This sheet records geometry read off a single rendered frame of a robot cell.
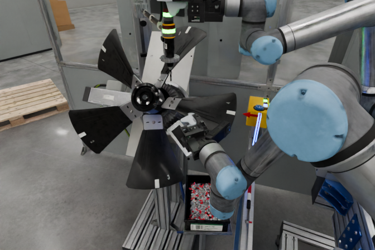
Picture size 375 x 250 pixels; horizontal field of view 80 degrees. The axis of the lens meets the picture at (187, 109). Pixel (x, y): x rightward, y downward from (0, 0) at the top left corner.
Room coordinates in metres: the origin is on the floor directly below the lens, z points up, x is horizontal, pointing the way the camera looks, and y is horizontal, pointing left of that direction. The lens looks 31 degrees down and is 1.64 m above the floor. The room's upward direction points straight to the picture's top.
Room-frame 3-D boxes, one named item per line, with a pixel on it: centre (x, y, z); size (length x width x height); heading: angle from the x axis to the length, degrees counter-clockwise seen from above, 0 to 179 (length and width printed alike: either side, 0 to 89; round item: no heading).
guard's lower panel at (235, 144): (1.49, -0.14, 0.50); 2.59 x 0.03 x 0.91; 74
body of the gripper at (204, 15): (0.79, -0.06, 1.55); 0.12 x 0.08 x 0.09; 84
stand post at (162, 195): (0.94, 0.16, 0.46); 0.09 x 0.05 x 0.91; 74
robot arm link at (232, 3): (0.78, -0.14, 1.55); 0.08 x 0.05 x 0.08; 174
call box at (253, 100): (0.98, -0.36, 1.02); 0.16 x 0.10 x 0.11; 164
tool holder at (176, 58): (0.81, 0.07, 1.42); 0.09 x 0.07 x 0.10; 19
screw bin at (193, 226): (0.58, -0.07, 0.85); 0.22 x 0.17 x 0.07; 178
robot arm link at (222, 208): (0.44, -0.11, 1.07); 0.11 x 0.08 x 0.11; 139
